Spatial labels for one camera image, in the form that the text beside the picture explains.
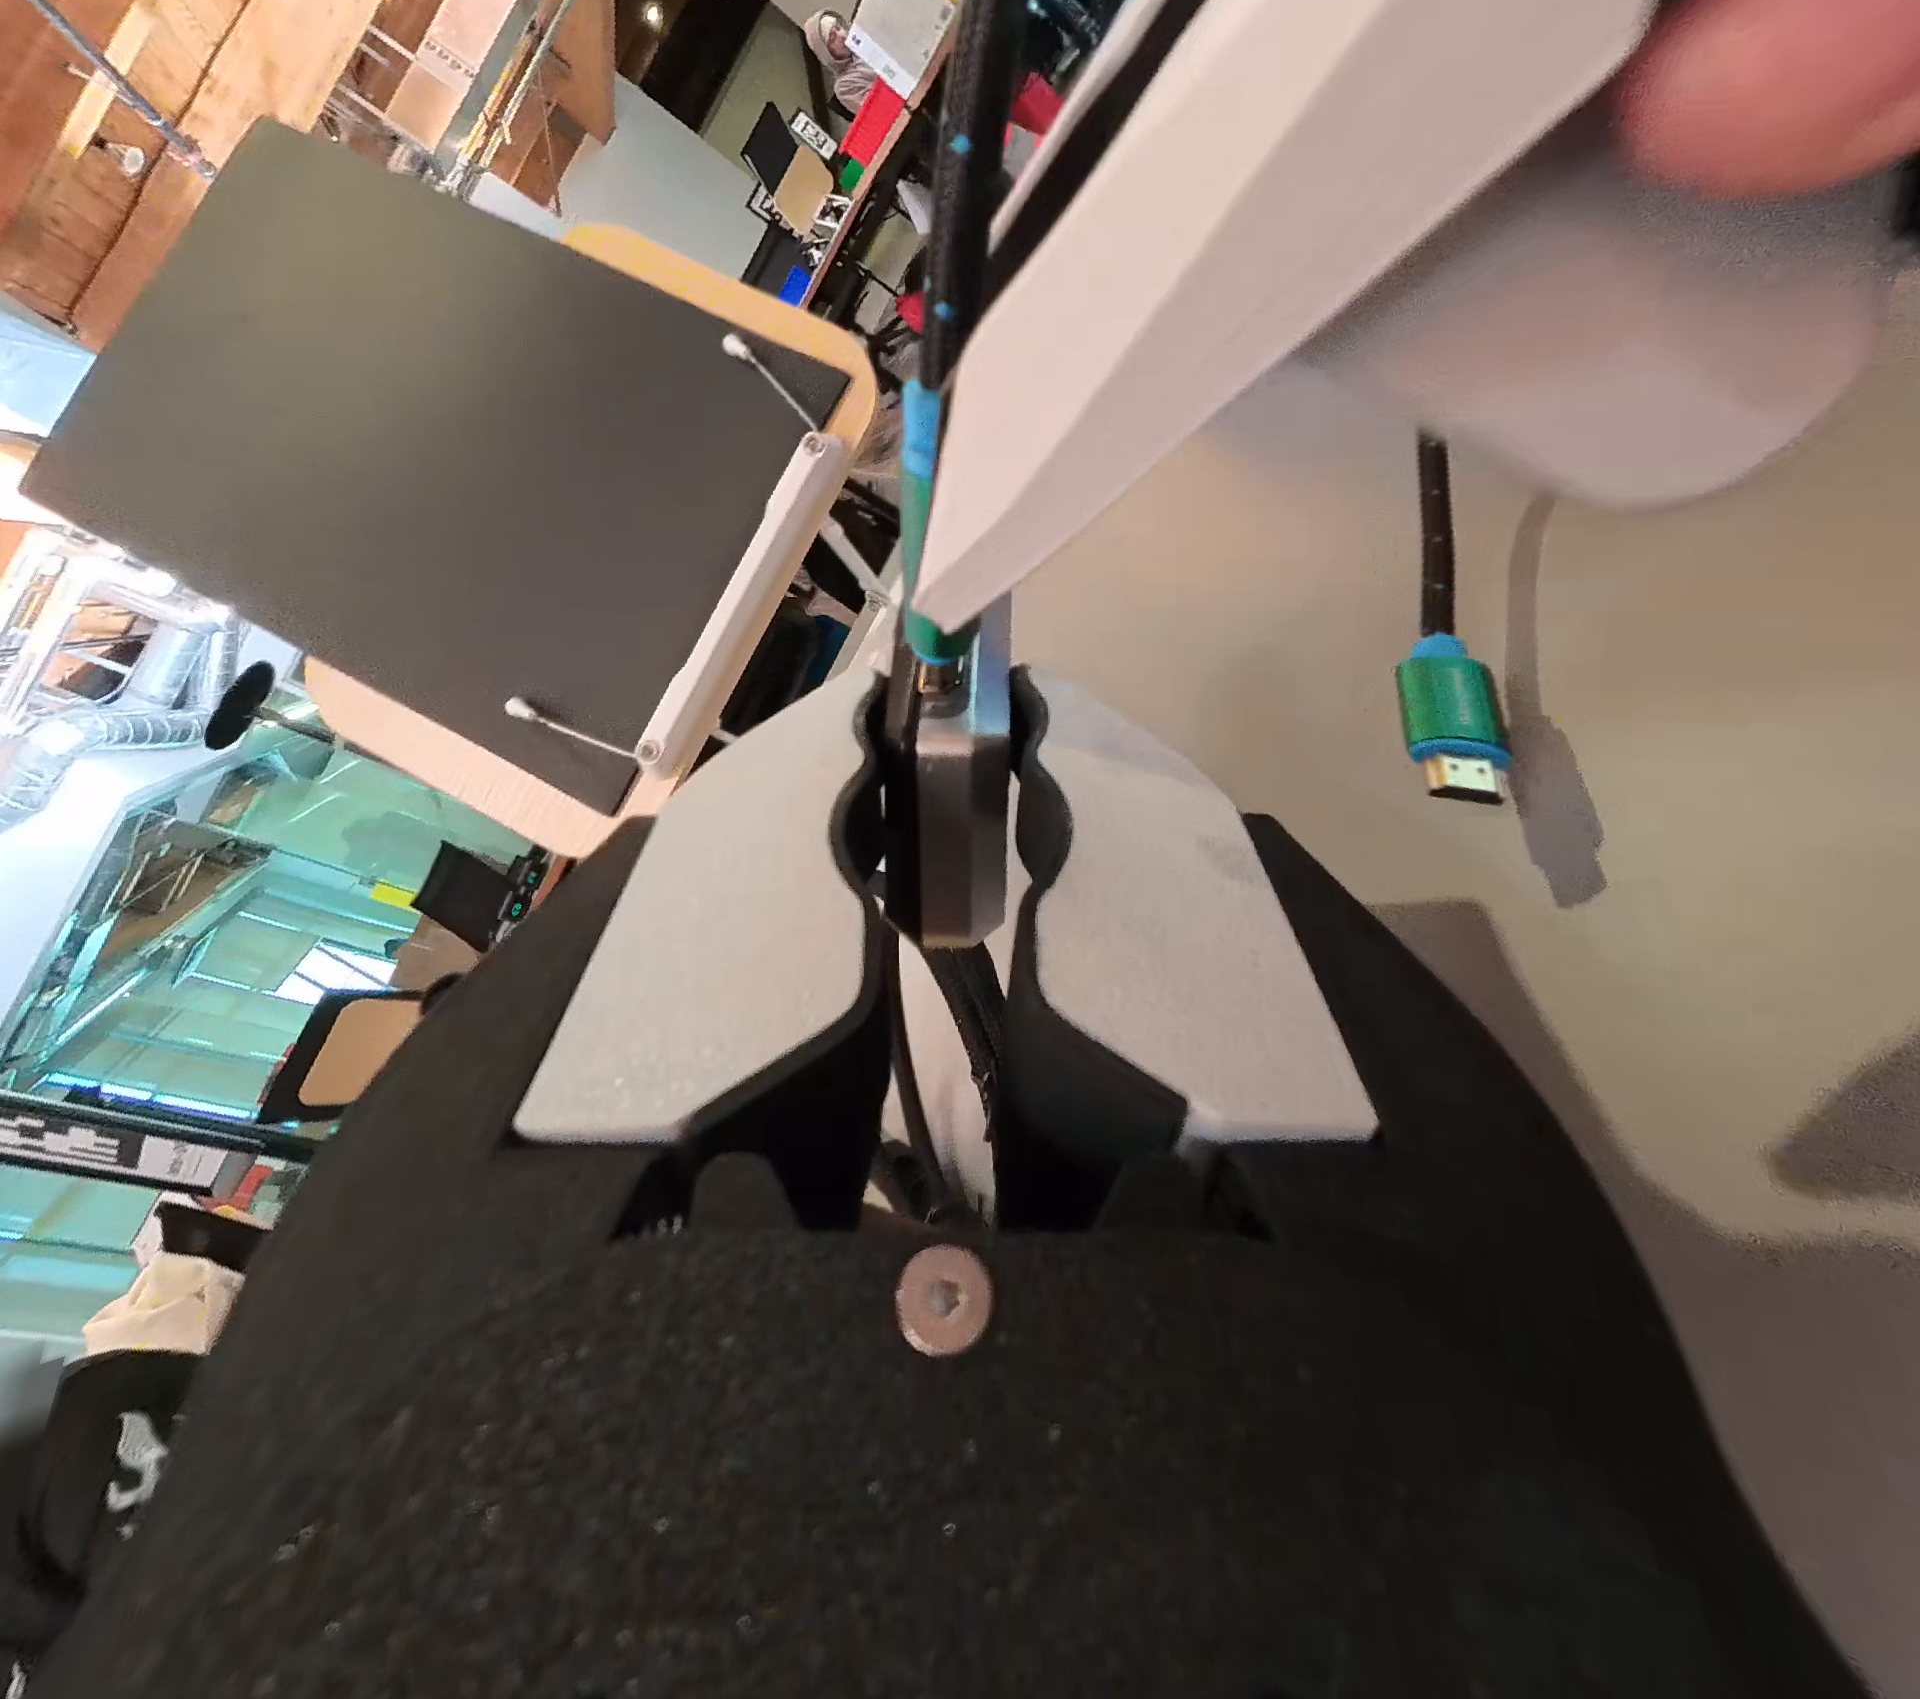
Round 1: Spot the black white marker sign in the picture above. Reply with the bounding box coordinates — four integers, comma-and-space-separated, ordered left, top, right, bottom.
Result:
0, 1091, 318, 1190

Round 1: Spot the black braided HDMI cable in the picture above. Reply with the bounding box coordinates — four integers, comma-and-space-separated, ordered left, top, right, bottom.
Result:
1394, 429, 1515, 808
897, 0, 1085, 670

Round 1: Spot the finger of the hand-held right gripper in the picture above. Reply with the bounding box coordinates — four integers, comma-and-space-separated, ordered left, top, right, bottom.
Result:
907, 0, 1669, 630
1278, 100, 1896, 514

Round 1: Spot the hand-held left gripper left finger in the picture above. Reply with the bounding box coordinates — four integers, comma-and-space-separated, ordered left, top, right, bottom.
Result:
509, 675, 897, 1228

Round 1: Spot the beige jacket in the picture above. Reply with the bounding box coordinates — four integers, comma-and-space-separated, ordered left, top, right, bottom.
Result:
83, 1256, 248, 1357

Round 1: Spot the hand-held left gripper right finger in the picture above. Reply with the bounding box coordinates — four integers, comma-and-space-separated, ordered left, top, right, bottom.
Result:
999, 663, 1383, 1233

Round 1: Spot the black floor lamp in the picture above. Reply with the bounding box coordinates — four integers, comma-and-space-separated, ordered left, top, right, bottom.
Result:
202, 662, 331, 754

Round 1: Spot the grey HDMI switch box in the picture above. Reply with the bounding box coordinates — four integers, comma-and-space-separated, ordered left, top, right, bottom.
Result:
881, 656, 1013, 954

